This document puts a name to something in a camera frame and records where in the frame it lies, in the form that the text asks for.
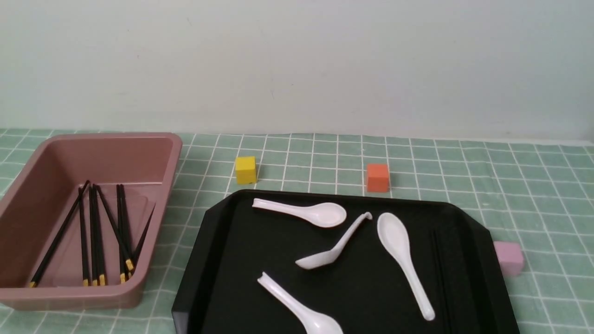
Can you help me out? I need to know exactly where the white spoon bottom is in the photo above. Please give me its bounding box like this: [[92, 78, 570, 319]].
[[257, 271, 343, 334]]

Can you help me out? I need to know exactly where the orange cube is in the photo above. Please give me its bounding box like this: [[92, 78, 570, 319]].
[[366, 163, 390, 193]]

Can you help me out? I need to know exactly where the white spoon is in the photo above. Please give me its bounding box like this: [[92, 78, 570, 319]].
[[252, 198, 347, 228], [257, 271, 343, 334], [377, 212, 436, 321], [295, 212, 373, 270]]

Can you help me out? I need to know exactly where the pink plastic bin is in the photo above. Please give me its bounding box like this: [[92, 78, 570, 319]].
[[0, 133, 182, 311]]

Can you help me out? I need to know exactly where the green checkered tablecloth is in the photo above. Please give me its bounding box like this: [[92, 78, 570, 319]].
[[1, 133, 594, 334]]

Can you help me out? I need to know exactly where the pink cube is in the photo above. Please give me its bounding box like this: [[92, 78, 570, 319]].
[[493, 241, 525, 277]]

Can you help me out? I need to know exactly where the black plastic tray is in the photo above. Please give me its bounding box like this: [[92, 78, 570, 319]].
[[172, 190, 520, 334]]

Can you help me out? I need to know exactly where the yellow cube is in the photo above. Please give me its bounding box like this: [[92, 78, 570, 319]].
[[235, 156, 258, 185]]

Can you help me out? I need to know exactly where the black chopstick yellow tip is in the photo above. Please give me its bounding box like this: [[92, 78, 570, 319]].
[[128, 206, 155, 278], [78, 187, 90, 287], [28, 180, 90, 288], [89, 185, 99, 287], [91, 184, 107, 286]]

